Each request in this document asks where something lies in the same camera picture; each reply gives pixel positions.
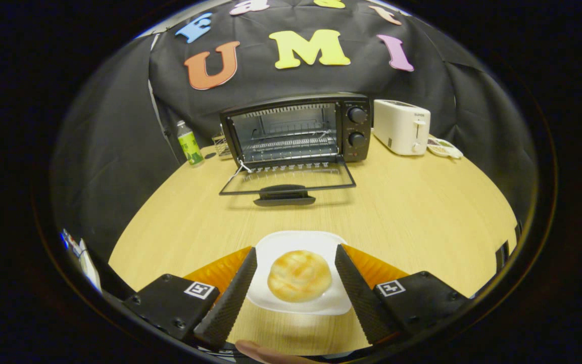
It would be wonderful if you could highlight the white pop-up toaster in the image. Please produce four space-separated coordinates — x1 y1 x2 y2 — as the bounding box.
373 99 431 156

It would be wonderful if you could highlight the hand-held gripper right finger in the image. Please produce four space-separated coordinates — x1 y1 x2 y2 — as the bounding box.
334 244 471 345

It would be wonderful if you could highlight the green label plastic bottle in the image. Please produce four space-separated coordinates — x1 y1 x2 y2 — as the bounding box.
176 120 205 167

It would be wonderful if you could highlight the small white dish with seeds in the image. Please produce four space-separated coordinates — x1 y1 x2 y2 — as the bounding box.
426 135 464 160

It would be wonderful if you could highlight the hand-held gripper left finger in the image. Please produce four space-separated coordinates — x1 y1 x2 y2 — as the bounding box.
122 246 258 350

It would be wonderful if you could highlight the white square plate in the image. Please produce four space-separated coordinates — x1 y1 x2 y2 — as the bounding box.
247 231 352 316

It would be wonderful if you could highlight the small wire basket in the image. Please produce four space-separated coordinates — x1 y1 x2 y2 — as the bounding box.
212 131 232 158

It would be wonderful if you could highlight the round golden bread bun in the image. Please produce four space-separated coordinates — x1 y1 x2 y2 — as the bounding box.
267 250 332 303

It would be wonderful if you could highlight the black toaster oven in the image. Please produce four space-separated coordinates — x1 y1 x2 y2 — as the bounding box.
219 93 372 207

